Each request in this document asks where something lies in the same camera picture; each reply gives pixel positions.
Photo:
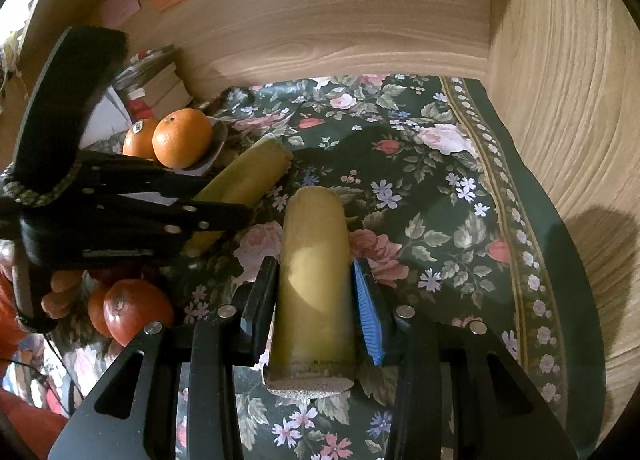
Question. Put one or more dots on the red thick book upper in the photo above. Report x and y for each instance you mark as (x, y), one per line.
(157, 87)

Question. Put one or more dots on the red thick book lower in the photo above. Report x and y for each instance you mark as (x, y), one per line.
(175, 99)

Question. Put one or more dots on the small mandarin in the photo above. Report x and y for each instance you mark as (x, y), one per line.
(95, 310)

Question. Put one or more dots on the large orange with Dole sticker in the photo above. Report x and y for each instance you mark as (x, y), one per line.
(139, 139)

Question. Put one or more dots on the stack of papers and booklets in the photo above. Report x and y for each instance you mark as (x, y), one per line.
(144, 66)

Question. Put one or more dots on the dark purple round plate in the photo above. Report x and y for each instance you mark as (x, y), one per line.
(205, 165)

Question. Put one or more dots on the red thick book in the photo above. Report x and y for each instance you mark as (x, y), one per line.
(175, 99)
(157, 87)

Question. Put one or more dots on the pink sticky note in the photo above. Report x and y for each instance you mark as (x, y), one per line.
(114, 13)

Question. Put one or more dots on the white paper sheets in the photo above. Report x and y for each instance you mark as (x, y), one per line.
(108, 117)

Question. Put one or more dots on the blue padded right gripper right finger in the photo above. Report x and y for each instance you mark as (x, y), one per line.
(377, 322)

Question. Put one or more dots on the red apple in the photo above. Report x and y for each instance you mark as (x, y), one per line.
(130, 304)

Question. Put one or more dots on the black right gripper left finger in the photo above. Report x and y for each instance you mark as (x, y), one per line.
(258, 312)

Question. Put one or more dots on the yellow sugarcane piece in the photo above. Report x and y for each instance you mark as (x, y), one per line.
(244, 181)
(312, 352)

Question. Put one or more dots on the floral dark green cloth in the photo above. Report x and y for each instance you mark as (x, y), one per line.
(441, 206)

